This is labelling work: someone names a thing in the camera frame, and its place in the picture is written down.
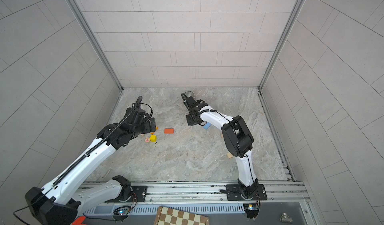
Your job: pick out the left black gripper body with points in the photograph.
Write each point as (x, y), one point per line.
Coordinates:
(145, 128)

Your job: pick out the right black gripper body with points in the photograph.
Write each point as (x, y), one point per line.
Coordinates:
(191, 120)

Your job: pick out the light blue wooden block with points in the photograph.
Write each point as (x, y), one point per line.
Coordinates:
(206, 126)

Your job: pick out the yellow wooden cube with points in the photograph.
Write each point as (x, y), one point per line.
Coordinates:
(153, 138)

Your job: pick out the red wooden block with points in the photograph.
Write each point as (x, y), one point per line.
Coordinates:
(169, 131)

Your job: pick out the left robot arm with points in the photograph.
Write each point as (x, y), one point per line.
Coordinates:
(59, 203)

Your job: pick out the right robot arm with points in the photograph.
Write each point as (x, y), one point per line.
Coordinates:
(237, 137)

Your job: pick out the ribbed silver cup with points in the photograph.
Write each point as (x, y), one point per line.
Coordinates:
(189, 94)

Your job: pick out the left green circuit board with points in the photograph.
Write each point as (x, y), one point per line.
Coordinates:
(121, 213)

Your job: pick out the checkered chess board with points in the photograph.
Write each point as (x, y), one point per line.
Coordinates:
(169, 216)

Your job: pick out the right circuit board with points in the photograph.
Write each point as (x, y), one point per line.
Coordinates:
(251, 210)

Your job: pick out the red white object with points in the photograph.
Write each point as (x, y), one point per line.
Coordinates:
(79, 221)

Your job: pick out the small metal fitting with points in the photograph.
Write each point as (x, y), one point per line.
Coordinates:
(285, 218)

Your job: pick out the aluminium mounting rail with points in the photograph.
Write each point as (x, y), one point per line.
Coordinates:
(157, 193)

